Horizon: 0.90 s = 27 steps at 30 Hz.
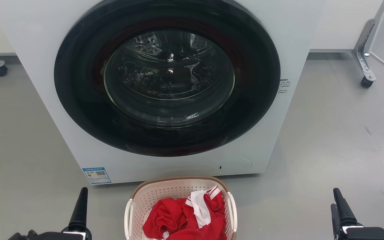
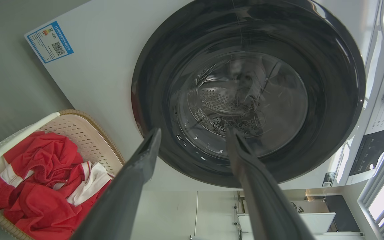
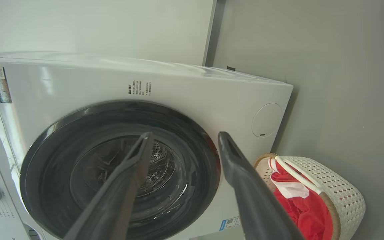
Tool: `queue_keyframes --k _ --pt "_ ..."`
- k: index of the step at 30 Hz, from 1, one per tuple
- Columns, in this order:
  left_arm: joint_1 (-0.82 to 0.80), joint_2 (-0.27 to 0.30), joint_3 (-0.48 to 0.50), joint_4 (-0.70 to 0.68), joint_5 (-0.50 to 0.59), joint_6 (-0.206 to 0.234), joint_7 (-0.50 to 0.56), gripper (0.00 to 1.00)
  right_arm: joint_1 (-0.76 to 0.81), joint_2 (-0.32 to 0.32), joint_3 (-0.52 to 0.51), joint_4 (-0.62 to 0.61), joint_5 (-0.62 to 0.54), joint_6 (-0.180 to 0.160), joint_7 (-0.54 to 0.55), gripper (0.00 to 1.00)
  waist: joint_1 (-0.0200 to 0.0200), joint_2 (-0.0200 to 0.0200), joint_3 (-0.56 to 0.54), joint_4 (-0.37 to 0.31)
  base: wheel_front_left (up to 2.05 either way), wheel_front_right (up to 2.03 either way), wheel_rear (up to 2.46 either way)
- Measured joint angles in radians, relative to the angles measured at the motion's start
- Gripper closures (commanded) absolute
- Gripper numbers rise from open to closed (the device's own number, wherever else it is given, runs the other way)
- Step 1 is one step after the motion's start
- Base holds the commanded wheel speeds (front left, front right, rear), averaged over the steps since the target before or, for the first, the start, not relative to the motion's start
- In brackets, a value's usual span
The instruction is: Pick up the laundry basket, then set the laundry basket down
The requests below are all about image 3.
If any round dark washing machine door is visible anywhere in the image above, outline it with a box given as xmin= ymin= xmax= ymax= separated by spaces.
xmin=19 ymin=101 xmax=221 ymax=240

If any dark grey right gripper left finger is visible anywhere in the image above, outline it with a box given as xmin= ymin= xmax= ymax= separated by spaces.
xmin=64 ymin=132 xmax=155 ymax=240

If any white perforated laundry basket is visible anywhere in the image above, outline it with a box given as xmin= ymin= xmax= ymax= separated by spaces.
xmin=254 ymin=153 xmax=366 ymax=240

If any grey wall trim strip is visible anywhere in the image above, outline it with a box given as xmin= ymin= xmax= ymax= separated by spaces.
xmin=202 ymin=0 xmax=226 ymax=67

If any round white filter cover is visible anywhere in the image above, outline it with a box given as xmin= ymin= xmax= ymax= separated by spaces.
xmin=252 ymin=103 xmax=283 ymax=138

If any white front-load washing machine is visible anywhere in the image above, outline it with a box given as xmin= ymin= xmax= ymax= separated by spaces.
xmin=0 ymin=52 xmax=294 ymax=240

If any blue energy label sticker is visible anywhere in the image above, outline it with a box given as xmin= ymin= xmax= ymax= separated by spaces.
xmin=219 ymin=217 xmax=241 ymax=231

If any red and white garment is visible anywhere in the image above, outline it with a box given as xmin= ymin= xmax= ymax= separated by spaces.
xmin=268 ymin=157 xmax=333 ymax=240

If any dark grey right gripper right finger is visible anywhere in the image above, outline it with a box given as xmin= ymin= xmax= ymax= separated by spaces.
xmin=218 ymin=131 xmax=305 ymax=240

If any silver QR code sticker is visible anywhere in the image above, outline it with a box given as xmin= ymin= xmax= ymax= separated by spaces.
xmin=0 ymin=66 xmax=12 ymax=104

